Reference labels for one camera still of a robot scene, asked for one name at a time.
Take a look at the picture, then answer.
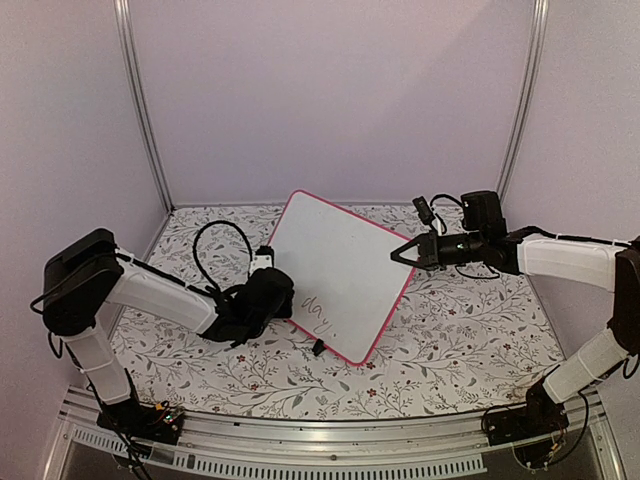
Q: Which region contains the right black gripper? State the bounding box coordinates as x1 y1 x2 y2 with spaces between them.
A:
390 232 485 274

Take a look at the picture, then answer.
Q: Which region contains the pink-framed whiteboard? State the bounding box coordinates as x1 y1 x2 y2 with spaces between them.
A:
269 190 415 366

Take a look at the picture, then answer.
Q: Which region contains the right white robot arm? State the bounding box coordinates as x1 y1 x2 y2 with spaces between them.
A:
390 190 639 436

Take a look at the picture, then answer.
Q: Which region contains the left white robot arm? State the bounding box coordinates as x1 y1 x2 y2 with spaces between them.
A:
30 228 294 434

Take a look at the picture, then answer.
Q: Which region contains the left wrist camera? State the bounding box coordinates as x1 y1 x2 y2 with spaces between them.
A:
250 245 275 272

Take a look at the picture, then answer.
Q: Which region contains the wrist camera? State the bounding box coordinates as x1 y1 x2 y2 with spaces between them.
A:
412 196 439 233
250 245 275 272

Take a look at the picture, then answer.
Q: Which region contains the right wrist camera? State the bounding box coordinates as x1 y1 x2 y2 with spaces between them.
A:
412 196 439 233

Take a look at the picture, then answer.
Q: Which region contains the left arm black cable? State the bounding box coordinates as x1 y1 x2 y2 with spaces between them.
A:
192 220 255 296

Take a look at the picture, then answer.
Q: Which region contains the rear aluminium table rail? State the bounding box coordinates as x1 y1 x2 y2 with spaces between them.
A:
172 200 496 210

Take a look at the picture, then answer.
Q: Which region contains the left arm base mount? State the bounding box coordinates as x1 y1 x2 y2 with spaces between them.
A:
97 398 185 445

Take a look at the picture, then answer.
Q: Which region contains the front aluminium rail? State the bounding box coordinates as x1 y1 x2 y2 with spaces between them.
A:
44 387 630 479

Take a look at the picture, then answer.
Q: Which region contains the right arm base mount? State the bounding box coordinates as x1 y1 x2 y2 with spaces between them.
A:
481 400 569 470

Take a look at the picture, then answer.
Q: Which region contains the right aluminium frame post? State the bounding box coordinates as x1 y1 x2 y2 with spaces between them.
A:
496 0 549 203

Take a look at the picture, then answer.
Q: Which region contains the aluminium frame post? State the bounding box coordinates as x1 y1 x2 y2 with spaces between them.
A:
113 0 175 214
496 0 549 203

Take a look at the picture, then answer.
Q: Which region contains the left aluminium frame post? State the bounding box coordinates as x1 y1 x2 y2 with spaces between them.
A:
113 0 175 214

